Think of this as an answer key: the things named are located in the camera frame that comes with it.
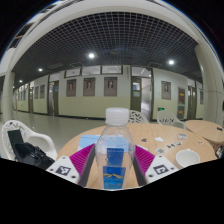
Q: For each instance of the clear blue-labelled water bottle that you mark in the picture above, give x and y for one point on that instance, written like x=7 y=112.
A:
x=115 y=156

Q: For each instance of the white perforated plastic chair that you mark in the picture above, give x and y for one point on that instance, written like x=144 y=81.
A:
x=137 y=117
x=169 y=118

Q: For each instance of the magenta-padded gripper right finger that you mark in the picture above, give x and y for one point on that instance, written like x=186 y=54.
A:
x=160 y=168

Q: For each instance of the black bag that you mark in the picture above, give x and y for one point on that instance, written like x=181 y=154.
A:
x=28 y=153

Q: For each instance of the round ceiling lights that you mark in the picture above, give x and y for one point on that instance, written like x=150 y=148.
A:
x=91 y=55

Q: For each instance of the dark framed open door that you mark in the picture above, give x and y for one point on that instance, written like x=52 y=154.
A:
x=141 y=96

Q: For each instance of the black phone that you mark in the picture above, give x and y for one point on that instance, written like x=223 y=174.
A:
x=219 y=128

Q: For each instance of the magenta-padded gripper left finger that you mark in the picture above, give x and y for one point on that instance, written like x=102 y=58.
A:
x=63 y=168

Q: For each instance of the white ceramic cup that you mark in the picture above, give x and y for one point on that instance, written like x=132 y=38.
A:
x=187 y=158

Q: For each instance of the round wooden side table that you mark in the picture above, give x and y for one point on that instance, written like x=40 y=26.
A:
x=205 y=128

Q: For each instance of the white paper scrap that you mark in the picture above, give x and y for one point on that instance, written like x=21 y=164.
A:
x=159 y=139

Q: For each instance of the white plastic chair holding bag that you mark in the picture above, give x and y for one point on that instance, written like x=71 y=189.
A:
x=36 y=138

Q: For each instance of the framed wall portraits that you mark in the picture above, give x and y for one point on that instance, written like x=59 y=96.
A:
x=89 y=86

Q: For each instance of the light blue paper booklet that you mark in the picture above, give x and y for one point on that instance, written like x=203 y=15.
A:
x=87 y=141

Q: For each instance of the green exit sign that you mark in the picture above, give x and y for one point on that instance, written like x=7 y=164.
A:
x=161 y=109

